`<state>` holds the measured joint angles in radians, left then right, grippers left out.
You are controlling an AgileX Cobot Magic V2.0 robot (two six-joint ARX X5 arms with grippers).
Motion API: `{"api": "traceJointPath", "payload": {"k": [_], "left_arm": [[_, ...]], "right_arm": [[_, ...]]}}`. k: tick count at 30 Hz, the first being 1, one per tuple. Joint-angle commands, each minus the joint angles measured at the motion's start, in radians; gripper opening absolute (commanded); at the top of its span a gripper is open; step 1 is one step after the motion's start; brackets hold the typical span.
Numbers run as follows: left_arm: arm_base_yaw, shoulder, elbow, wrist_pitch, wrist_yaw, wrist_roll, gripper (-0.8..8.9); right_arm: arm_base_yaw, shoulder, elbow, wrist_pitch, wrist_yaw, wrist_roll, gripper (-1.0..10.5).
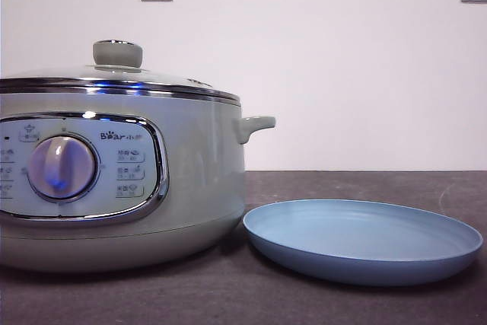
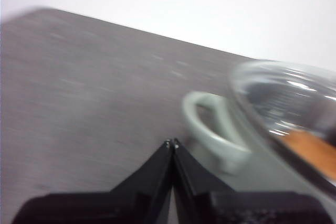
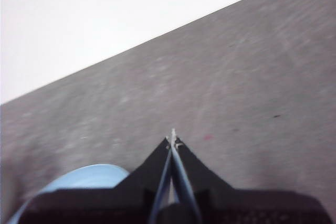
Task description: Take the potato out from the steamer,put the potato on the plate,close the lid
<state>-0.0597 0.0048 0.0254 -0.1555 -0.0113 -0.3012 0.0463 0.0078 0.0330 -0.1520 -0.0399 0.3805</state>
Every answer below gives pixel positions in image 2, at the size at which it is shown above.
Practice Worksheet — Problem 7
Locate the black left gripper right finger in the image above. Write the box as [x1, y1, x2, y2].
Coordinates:
[172, 137, 333, 224]

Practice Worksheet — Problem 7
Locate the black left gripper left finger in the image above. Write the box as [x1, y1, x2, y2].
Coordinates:
[12, 138, 174, 224]

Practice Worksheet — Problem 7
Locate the glass lid with grey knob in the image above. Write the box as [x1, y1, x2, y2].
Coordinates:
[227, 59, 336, 186]

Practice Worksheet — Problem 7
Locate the grey-green electric steamer pot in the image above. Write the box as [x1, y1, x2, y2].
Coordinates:
[182, 90, 336, 198]

